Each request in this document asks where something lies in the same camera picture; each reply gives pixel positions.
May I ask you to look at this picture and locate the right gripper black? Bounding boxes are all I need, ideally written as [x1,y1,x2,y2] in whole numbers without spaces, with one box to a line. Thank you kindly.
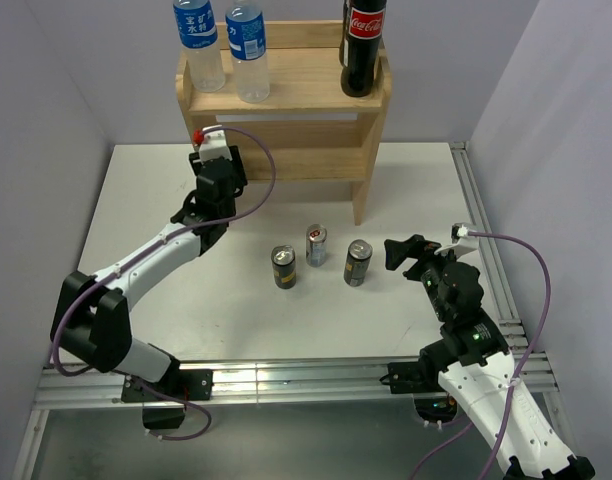
[383,233,464,320]

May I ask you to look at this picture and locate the water bottle blue label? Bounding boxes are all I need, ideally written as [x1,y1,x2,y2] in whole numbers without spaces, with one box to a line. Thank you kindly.
[172,0,225,93]

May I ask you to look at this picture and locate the small water bottle blue cap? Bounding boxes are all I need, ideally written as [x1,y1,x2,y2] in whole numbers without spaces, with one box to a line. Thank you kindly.
[225,1,270,104]

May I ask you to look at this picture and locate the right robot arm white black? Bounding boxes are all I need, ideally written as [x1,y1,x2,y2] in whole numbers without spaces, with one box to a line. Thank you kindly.
[380,226,595,479]

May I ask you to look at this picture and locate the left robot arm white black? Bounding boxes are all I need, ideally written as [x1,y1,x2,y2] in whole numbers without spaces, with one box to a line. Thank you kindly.
[50,146,247,399]

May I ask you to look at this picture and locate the dark green beverage can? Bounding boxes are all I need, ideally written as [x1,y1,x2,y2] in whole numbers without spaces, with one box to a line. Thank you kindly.
[344,239,373,287]

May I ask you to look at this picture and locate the silver slim beverage can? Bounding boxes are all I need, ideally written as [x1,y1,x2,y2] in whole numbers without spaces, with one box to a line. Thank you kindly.
[306,224,327,267]

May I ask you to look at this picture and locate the black yellow beverage can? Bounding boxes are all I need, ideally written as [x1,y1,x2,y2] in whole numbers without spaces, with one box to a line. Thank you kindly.
[270,245,297,289]

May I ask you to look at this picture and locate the wooden two-tier shelf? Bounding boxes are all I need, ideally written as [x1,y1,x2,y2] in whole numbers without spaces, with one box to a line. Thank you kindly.
[175,20,392,224]

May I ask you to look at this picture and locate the Coca-Cola bottle red label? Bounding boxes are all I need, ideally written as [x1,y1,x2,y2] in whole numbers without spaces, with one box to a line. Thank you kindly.
[339,0,387,97]

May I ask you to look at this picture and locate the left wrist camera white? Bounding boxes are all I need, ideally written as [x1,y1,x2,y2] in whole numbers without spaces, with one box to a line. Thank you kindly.
[191,125,232,163]

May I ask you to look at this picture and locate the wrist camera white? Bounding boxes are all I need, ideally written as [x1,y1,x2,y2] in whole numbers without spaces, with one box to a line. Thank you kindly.
[191,125,232,163]
[435,223,479,259]

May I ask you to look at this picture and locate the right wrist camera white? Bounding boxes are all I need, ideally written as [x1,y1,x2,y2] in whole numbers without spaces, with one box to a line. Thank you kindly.
[435,223,479,259]

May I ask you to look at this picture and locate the aluminium rail frame right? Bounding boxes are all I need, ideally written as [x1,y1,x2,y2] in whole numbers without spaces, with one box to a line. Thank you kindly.
[448,141,530,351]

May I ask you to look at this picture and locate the aluminium rail frame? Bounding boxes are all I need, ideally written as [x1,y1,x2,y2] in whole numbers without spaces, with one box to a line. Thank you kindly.
[448,141,530,351]
[33,357,557,411]

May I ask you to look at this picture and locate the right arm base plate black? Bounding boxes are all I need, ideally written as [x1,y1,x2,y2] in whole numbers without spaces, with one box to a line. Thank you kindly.
[379,361,442,394]

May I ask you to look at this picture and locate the aluminium rail frame front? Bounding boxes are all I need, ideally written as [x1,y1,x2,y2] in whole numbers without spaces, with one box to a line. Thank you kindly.
[33,357,557,411]

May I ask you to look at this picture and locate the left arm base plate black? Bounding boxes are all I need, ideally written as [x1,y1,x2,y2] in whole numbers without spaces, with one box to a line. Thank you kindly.
[121,369,213,403]

